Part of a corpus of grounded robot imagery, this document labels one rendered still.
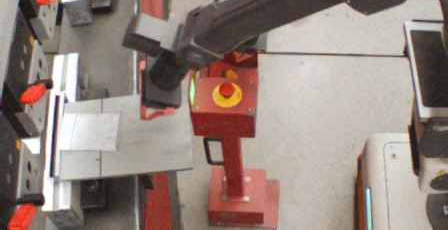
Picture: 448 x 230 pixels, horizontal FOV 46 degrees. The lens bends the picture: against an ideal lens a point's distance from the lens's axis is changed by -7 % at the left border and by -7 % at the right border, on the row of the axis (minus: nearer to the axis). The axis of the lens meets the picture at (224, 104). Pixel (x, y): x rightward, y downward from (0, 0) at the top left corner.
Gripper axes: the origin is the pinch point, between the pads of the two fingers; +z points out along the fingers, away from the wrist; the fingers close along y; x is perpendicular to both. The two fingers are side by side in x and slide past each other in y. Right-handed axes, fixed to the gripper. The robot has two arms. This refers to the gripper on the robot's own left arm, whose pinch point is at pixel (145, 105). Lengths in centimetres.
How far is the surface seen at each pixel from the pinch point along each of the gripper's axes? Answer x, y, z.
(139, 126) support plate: 1.5, 0.1, 7.4
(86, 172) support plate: -7.6, 9.3, 12.9
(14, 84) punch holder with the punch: -26.1, 9.8, -11.9
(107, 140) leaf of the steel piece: -4.1, 2.7, 10.6
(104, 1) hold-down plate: -3, -45, 22
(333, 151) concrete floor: 102, -42, 64
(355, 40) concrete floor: 120, -96, 53
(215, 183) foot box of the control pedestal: 56, -28, 77
